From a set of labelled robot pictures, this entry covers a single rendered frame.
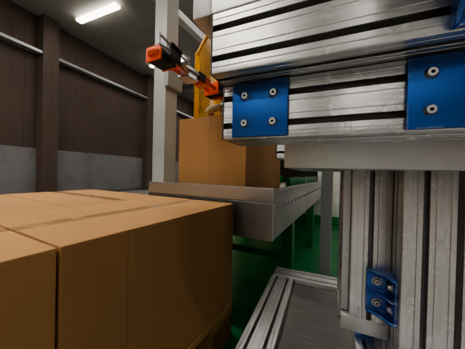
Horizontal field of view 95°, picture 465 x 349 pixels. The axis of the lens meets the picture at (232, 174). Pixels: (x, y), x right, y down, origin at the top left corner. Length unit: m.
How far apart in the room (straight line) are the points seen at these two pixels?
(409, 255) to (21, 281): 0.62
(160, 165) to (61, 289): 1.78
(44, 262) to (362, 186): 0.59
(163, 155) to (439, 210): 1.97
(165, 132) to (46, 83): 4.54
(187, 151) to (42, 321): 0.88
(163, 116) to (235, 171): 1.36
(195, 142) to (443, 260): 0.97
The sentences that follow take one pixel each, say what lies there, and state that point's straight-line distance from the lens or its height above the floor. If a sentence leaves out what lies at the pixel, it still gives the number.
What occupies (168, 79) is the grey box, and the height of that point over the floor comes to 1.53.
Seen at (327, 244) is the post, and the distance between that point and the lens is 1.43.
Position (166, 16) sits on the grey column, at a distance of 2.60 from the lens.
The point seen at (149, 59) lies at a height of 1.06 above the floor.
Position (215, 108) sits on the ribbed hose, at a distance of 1.21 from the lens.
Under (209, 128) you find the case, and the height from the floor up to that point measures 0.89.
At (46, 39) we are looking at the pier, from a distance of 6.77.
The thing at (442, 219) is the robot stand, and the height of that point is 0.60.
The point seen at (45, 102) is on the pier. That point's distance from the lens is 6.33.
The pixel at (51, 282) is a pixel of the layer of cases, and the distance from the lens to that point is 0.46.
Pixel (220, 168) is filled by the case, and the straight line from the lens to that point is 1.04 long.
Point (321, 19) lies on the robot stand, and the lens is 0.34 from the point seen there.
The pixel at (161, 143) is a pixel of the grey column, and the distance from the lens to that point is 2.18.
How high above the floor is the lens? 0.67
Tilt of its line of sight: level
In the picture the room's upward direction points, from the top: 1 degrees clockwise
